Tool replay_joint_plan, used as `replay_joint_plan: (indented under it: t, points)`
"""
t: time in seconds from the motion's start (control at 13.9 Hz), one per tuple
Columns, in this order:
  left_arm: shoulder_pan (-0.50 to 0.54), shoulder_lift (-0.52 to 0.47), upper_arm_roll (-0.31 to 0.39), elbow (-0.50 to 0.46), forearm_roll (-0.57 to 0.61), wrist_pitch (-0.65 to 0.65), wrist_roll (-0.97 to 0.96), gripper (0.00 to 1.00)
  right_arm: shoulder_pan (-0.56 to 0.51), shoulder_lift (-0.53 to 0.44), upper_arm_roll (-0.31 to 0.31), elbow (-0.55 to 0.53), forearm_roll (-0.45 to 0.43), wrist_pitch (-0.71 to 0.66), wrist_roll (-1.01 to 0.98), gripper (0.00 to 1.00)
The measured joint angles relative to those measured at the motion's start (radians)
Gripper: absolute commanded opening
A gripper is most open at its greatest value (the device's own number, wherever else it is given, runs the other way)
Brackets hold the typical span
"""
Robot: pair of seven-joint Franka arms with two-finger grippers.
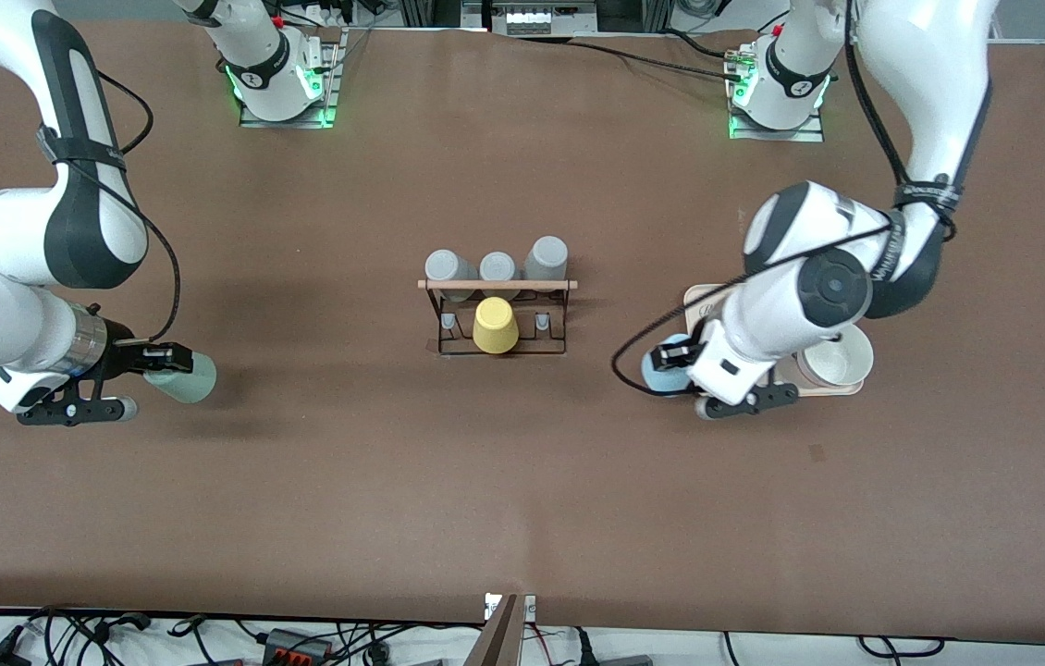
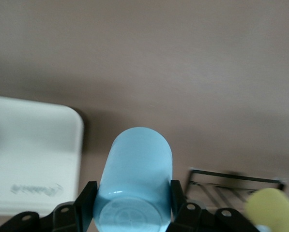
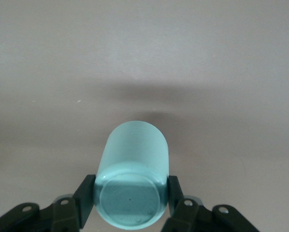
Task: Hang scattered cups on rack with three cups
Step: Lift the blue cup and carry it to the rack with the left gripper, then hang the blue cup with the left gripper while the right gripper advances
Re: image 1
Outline black box with orange connectors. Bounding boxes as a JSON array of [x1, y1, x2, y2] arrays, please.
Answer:
[[259, 627, 336, 666]]

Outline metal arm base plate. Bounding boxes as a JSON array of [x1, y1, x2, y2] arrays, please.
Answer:
[[728, 42, 826, 143], [239, 28, 340, 129]]

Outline light blue cup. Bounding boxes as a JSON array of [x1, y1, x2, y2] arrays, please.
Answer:
[[641, 347, 701, 400]]

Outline pale green cup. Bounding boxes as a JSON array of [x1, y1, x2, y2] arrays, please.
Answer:
[[145, 351, 217, 406]]

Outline yellow cup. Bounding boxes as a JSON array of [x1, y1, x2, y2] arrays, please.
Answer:
[[473, 296, 521, 354]]

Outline black table cable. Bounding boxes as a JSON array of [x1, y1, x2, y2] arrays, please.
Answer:
[[661, 28, 747, 60], [522, 35, 745, 80]]

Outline black looped floor cable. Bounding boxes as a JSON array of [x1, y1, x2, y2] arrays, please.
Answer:
[[858, 635, 946, 660]]

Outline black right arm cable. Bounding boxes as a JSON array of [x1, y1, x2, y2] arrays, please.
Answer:
[[40, 69, 182, 345]]

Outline black wire cup rack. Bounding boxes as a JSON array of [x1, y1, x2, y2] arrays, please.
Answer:
[[418, 276, 579, 357]]

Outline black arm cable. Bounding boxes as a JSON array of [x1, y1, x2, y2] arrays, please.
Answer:
[[40, 69, 182, 345], [612, 0, 960, 399]]

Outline white bowl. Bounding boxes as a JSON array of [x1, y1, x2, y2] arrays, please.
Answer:
[[795, 322, 875, 388]]

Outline cream rectangular tray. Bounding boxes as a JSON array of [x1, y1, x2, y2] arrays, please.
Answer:
[[683, 283, 866, 401]]

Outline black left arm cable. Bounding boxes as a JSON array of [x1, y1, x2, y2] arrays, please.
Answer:
[[612, 0, 960, 399]]

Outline brown upright post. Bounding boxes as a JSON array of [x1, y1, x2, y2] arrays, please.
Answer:
[[462, 595, 523, 666]]

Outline grey cup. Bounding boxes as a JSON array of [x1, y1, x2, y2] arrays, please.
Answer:
[[524, 236, 570, 295], [424, 250, 479, 303], [479, 252, 521, 299]]

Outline white device with slots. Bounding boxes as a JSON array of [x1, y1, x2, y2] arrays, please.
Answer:
[[486, 0, 599, 38]]

